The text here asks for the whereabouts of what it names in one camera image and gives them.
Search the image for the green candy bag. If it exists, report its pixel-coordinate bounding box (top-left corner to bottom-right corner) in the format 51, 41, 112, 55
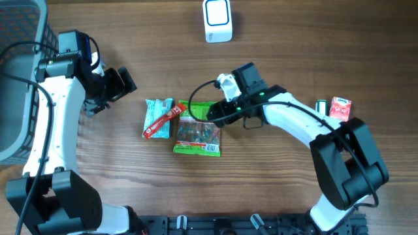
173, 110, 221, 157

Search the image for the red snack bar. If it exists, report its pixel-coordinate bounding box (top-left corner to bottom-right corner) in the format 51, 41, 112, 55
144, 103, 187, 139

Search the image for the green white boxed item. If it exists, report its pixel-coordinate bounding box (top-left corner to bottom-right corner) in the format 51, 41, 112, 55
315, 99, 328, 116

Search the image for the small orange white packet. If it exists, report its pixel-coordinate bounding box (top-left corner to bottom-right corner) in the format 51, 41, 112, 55
329, 97, 352, 121

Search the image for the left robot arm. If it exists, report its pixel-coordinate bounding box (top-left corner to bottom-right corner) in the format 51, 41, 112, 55
6, 30, 147, 234

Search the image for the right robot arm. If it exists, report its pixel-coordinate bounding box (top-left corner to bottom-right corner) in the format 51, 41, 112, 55
207, 63, 389, 234

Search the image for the white barcode scanner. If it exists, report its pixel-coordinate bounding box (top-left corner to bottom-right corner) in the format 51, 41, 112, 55
202, 0, 233, 43

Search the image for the grey plastic shopping basket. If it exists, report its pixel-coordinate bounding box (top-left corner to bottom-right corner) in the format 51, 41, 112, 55
1, 0, 58, 165

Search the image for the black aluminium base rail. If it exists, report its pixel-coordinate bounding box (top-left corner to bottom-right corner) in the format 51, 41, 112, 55
137, 213, 369, 235

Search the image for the left black cable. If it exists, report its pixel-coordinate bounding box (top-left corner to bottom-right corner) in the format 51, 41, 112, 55
0, 34, 102, 235

